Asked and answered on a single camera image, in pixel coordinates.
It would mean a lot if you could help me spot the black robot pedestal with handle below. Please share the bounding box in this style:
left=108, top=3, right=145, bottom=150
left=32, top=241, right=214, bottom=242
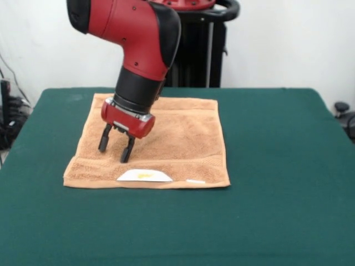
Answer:
left=163, top=0, right=241, bottom=89

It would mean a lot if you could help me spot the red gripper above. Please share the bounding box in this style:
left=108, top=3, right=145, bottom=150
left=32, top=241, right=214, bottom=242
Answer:
left=98, top=96, right=156, bottom=164

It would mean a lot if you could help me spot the black cable bundle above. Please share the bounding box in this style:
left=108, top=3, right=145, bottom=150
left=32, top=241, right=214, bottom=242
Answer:
left=0, top=95, right=34, bottom=152

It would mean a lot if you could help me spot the dark green table cloth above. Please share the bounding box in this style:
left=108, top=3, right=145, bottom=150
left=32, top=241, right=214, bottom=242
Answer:
left=0, top=87, right=355, bottom=266

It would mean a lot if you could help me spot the tan terry towel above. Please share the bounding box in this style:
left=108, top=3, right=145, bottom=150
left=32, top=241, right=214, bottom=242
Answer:
left=63, top=93, right=231, bottom=190

